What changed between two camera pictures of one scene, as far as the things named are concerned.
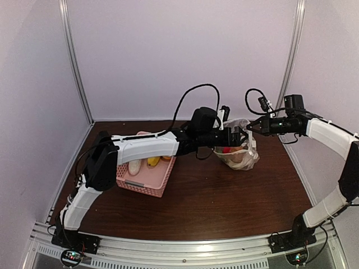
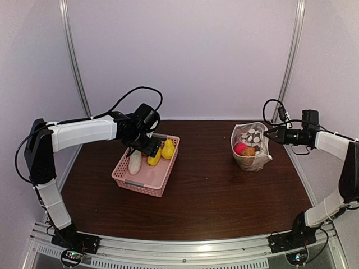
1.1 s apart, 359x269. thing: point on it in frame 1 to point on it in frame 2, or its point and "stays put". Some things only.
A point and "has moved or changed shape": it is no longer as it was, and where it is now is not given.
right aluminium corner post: (294, 43) stays put
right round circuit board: (297, 258) stays put
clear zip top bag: (244, 157) has moved or changed shape
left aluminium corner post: (64, 15) stays put
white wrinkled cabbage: (134, 166) stays put
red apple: (226, 149) to (239, 148)
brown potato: (234, 149) to (249, 152)
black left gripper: (236, 142) to (152, 148)
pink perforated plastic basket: (151, 180) stays put
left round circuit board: (71, 258) stays put
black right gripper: (265, 126) to (281, 135)
